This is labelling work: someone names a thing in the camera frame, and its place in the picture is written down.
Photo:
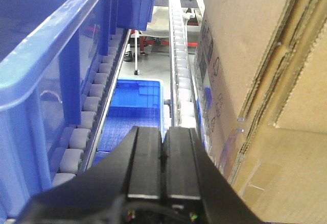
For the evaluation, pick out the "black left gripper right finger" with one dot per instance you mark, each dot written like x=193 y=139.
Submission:
x=193 y=182

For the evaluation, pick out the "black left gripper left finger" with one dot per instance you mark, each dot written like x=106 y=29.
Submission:
x=131 y=172

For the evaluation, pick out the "brown cardboard box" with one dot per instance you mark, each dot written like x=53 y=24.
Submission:
x=261 y=70

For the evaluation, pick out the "blue plastic crate on shelf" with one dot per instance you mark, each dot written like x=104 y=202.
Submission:
x=49 y=49

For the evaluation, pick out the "right white roller track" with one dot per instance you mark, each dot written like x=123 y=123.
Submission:
x=183 y=101

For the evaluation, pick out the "white roller track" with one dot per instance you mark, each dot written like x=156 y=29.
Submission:
x=79 y=142
x=183 y=101

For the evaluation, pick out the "left white roller track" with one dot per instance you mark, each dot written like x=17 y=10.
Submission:
x=79 y=142

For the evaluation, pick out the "blue plastic crate below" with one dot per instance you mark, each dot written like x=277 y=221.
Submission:
x=135 y=102

